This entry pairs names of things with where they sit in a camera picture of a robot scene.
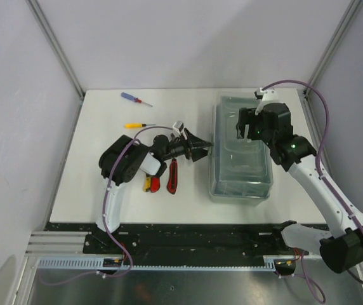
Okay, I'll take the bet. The grey slotted cable duct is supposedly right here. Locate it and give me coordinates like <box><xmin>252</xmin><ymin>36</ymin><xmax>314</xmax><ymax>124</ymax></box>
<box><xmin>36</xmin><ymin>256</ymin><xmax>296</xmax><ymax>271</ymax></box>

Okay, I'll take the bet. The yellow handled screwdriver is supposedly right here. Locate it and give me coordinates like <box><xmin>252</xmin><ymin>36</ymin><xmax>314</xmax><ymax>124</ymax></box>
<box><xmin>124</xmin><ymin>123</ymin><xmax>155</xmax><ymax>129</ymax></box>

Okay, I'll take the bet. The aluminium frame post left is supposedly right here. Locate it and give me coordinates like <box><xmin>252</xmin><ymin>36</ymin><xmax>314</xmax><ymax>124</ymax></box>
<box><xmin>25</xmin><ymin>0</ymin><xmax>85</xmax><ymax>98</ymax></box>

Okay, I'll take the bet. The aluminium frame post right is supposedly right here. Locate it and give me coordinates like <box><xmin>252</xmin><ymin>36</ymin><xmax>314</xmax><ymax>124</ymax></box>
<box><xmin>308</xmin><ymin>0</ymin><xmax>363</xmax><ymax>88</ymax></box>

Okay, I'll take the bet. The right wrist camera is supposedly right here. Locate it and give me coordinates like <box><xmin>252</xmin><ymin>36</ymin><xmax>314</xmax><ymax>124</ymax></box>
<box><xmin>254</xmin><ymin>88</ymin><xmax>279</xmax><ymax>115</ymax></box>

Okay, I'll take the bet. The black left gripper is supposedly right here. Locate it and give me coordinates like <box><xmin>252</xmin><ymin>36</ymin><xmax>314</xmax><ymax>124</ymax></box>
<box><xmin>162</xmin><ymin>128</ymin><xmax>211</xmax><ymax>163</ymax></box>

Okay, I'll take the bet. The red black utility knife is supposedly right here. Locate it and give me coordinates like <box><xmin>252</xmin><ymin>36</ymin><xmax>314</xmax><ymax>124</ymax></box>
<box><xmin>167</xmin><ymin>158</ymin><xmax>178</xmax><ymax>194</ymax></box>

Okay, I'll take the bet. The blue handled screwdriver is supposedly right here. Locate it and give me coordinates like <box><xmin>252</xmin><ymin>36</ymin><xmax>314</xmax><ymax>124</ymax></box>
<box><xmin>121</xmin><ymin>92</ymin><xmax>153</xmax><ymax>107</ymax></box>

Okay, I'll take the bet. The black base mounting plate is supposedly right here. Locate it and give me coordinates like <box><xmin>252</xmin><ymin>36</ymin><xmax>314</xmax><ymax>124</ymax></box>
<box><xmin>44</xmin><ymin>222</ymin><xmax>291</xmax><ymax>255</ymax></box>

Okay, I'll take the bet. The green toolbox with clear lid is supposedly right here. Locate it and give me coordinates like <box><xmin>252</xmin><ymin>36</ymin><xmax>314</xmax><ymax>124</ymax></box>
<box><xmin>209</xmin><ymin>94</ymin><xmax>274</xmax><ymax>202</ymax></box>

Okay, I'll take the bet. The yellow utility knife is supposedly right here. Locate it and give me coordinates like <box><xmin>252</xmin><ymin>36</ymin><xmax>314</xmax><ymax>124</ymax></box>
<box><xmin>143</xmin><ymin>174</ymin><xmax>151</xmax><ymax>193</ymax></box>

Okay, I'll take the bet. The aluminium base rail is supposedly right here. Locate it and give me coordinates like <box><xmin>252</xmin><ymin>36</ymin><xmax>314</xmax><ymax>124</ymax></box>
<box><xmin>25</xmin><ymin>231</ymin><xmax>88</xmax><ymax>255</ymax></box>

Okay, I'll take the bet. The aluminium frame post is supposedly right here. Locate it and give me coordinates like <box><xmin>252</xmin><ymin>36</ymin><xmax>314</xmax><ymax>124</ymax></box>
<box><xmin>308</xmin><ymin>0</ymin><xmax>363</xmax><ymax>88</ymax></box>
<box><xmin>25</xmin><ymin>0</ymin><xmax>85</xmax><ymax>98</ymax></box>

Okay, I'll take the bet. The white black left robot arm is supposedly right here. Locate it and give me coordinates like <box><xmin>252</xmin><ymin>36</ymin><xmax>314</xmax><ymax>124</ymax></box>
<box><xmin>96</xmin><ymin>129</ymin><xmax>212</xmax><ymax>254</ymax></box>

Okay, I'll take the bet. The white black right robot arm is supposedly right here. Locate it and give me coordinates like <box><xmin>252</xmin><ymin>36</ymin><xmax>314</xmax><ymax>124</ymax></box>
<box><xmin>236</xmin><ymin>103</ymin><xmax>363</xmax><ymax>273</ymax></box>

